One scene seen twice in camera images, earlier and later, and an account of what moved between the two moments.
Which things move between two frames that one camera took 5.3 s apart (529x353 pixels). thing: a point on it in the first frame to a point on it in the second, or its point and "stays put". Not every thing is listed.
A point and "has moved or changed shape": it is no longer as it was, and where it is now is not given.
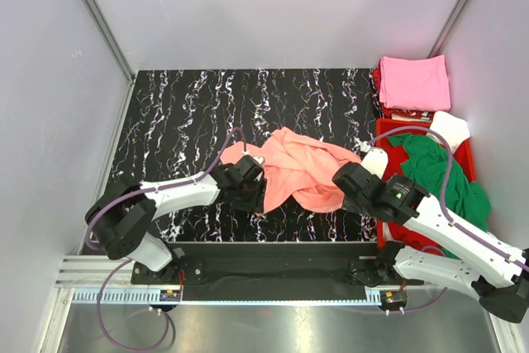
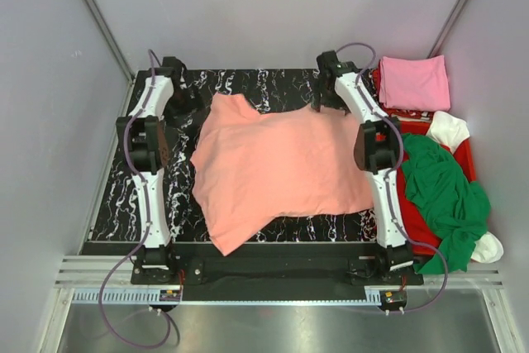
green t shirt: (428, 165) stays put
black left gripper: (255, 205) to (172, 112)
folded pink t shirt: (414, 84) stays put
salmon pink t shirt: (297, 166) has moved or changed shape
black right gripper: (349, 203) to (318, 98)
